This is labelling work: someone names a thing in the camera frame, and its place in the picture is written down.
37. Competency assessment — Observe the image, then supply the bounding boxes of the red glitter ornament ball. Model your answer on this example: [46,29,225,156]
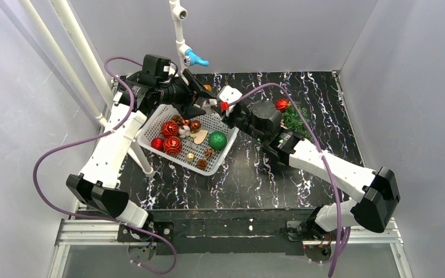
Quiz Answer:
[275,98,292,113]

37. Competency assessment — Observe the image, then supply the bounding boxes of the small green christmas tree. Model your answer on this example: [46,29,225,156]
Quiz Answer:
[276,103,312,166]

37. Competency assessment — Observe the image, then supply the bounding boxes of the white cotton ornament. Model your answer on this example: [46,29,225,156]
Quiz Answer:
[201,98,219,115]

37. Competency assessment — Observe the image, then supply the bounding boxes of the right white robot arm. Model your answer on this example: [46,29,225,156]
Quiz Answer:
[220,101,400,234]

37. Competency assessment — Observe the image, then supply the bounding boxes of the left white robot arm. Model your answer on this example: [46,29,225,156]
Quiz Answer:
[66,54,217,228]

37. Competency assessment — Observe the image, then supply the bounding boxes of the green glitter ornament ball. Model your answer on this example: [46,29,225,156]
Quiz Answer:
[208,131,228,151]

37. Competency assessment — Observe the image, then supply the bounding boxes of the blue pipe valve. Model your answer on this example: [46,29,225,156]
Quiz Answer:
[183,49,209,67]

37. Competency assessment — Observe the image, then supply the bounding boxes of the orange shiny ornament ball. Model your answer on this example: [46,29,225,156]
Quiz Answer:
[189,120,202,132]

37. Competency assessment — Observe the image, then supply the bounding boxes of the red patterned ornament ball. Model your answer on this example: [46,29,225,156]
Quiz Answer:
[159,120,179,138]

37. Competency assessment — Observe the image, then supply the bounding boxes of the wooden heart ornament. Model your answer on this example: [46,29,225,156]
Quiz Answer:
[190,129,208,145]

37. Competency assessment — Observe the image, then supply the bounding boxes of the white plastic basket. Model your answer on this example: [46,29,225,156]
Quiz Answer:
[138,104,239,176]

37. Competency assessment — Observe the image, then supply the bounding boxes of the frosted pine cone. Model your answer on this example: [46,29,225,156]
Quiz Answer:
[203,147,217,158]

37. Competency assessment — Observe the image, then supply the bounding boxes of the brown pine cone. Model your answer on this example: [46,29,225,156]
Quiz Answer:
[196,159,209,171]

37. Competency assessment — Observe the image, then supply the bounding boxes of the red shiny ornament ball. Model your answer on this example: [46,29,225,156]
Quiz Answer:
[151,137,165,152]

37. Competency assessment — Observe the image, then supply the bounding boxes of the gold ornament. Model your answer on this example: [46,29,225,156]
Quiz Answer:
[185,152,196,162]

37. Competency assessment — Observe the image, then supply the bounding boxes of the white pvc pipe stand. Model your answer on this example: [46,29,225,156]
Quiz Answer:
[169,0,192,69]

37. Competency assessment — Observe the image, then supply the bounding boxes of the thick white diagonal pole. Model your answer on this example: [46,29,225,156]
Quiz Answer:
[50,0,113,108]

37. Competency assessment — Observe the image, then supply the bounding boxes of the thin white diagonal pole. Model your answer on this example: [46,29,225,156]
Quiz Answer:
[20,1,155,177]

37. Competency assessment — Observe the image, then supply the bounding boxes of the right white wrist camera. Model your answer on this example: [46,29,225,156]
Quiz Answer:
[217,85,242,116]

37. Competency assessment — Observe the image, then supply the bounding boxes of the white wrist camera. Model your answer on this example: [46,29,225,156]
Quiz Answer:
[217,85,242,116]
[163,62,179,79]

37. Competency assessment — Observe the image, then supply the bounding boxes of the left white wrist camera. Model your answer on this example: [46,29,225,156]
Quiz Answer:
[163,62,179,79]

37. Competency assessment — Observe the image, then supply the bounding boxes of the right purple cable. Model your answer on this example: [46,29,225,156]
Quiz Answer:
[228,82,352,278]

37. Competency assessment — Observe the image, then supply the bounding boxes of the aluminium frame rail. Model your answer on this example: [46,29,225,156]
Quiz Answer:
[48,92,131,278]

